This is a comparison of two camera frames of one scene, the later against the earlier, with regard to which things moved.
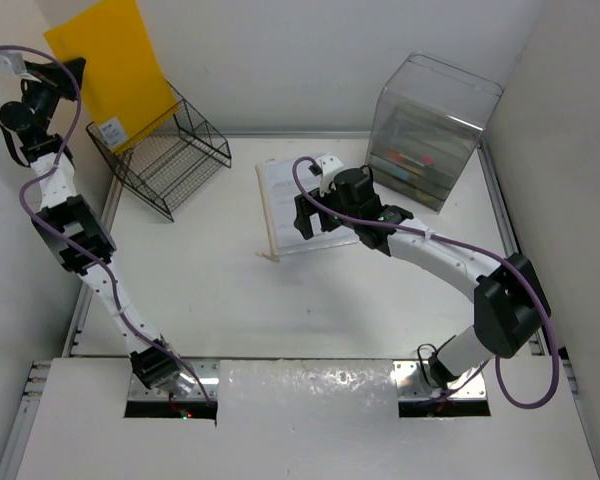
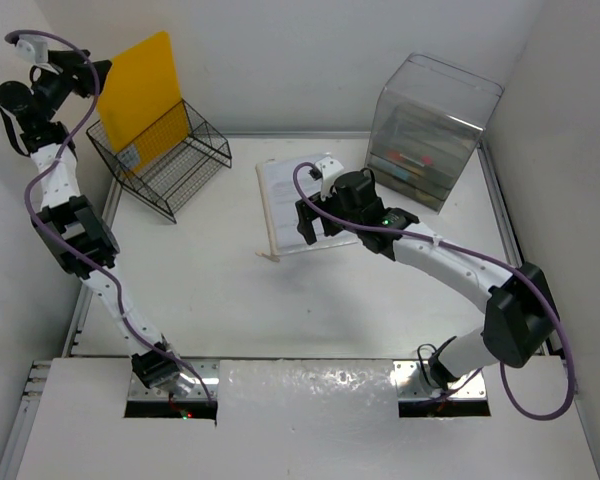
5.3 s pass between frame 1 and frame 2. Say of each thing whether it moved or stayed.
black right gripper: stayed
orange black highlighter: stayed
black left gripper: stayed
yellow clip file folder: moved
